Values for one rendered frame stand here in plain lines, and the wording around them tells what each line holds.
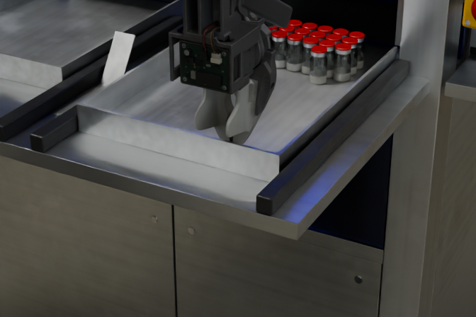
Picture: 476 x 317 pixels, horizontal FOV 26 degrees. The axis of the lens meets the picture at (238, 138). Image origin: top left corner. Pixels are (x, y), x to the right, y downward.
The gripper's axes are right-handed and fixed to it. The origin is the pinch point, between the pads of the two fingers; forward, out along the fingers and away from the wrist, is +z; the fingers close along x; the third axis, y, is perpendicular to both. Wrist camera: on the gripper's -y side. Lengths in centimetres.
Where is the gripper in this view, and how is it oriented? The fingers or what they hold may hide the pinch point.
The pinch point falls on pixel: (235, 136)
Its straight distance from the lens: 110.6
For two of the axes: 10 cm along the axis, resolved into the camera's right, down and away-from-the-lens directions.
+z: 0.0, 8.9, 4.6
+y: -4.7, 4.1, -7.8
